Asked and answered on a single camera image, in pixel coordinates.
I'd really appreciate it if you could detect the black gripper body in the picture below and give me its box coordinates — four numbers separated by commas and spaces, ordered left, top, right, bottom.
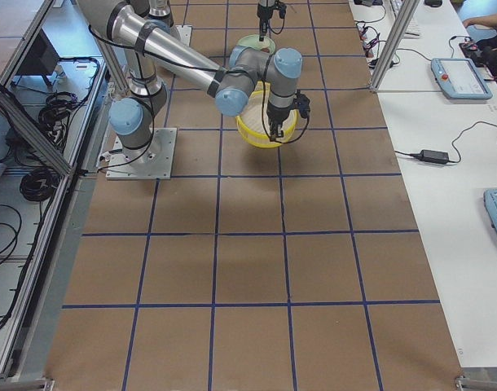
266, 103, 292, 128

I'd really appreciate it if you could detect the yellow steamer layer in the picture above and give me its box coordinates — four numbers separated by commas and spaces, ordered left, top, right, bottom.
235, 90, 298, 148

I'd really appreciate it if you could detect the green plate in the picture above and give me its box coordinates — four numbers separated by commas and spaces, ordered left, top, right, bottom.
236, 34, 276, 54

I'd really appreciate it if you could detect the white keyboard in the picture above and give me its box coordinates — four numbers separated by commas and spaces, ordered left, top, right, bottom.
389, 0, 421, 38

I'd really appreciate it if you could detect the black power adapter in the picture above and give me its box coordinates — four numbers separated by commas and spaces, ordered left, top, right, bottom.
410, 149, 450, 165

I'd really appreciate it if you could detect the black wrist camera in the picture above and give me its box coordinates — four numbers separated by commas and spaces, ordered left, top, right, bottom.
295, 90, 310, 119

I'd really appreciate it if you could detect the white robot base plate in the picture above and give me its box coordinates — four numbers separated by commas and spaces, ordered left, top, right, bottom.
105, 128, 177, 180

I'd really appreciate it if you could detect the aluminium frame post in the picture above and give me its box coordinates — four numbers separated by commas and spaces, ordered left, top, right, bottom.
369, 21, 404, 93

